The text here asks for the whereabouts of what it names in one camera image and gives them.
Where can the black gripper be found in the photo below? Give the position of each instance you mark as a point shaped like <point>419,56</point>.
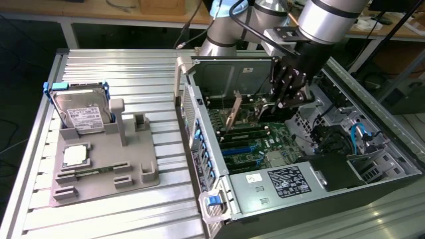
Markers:
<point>310,62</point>

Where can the graphics card with metal bracket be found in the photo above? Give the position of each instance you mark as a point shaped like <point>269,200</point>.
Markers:
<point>233,112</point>

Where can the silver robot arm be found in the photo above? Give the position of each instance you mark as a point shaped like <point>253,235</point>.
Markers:
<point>327,17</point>

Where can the black RAM stick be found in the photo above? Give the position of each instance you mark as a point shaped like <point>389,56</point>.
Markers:
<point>243,136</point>

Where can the green motherboard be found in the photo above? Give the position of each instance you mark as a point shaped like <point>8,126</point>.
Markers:
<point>262,147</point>

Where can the CPU socket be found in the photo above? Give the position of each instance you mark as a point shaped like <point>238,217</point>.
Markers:
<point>275,159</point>

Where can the black disk bay box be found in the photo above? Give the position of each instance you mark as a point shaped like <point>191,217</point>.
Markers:
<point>334,171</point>

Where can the brown cardboard box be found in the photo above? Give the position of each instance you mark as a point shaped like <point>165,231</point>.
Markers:
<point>159,6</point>

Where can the grey power supply unit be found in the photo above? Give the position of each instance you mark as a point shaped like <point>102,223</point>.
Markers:
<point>275,186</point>

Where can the open grey PC case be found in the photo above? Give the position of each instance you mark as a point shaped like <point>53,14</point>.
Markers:
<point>381,199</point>

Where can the blue case latch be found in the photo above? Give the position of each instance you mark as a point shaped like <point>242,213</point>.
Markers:
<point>211,201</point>

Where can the grey parts rack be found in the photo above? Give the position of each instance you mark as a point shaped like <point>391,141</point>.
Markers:
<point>138,161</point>

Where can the wooden desk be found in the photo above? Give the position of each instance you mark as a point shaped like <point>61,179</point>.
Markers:
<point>98,11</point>

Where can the hard disk in blue caddy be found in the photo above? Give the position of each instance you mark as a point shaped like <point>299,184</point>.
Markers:
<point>81,109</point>

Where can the green RAM stick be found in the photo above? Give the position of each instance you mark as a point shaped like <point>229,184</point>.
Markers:
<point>94,171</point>

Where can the silver CPU chip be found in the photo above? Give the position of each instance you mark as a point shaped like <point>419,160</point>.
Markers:
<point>74,155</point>

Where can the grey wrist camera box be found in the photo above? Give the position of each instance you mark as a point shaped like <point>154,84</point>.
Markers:
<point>279,35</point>

